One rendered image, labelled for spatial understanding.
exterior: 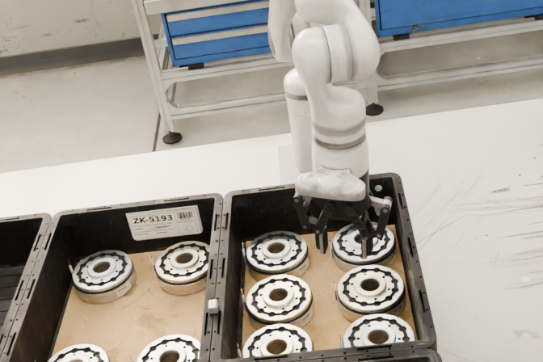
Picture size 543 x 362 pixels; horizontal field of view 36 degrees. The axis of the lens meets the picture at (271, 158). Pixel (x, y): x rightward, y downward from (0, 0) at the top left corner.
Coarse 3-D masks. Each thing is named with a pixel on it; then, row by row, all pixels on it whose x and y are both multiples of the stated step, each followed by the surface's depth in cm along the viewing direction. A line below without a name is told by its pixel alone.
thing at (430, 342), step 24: (240, 192) 141; (264, 192) 141; (408, 216) 130; (408, 240) 127; (216, 288) 122; (216, 336) 114; (432, 336) 108; (216, 360) 110; (240, 360) 110; (264, 360) 109; (288, 360) 108
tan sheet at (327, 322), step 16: (320, 256) 140; (400, 256) 137; (320, 272) 137; (336, 272) 136; (400, 272) 134; (320, 288) 134; (336, 288) 133; (320, 304) 131; (336, 304) 130; (320, 320) 128; (336, 320) 127; (320, 336) 125; (336, 336) 124; (416, 336) 122
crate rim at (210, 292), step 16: (80, 208) 144; (96, 208) 144; (112, 208) 143; (128, 208) 143; (48, 240) 140; (32, 272) 131; (208, 272) 125; (32, 288) 128; (208, 288) 122; (16, 320) 123; (208, 320) 117; (16, 336) 120; (208, 336) 114; (208, 352) 112
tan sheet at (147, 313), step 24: (144, 264) 145; (72, 288) 142; (144, 288) 140; (72, 312) 137; (96, 312) 137; (120, 312) 136; (144, 312) 135; (168, 312) 134; (192, 312) 133; (72, 336) 133; (96, 336) 132; (120, 336) 131; (144, 336) 130; (192, 336) 129; (120, 360) 127
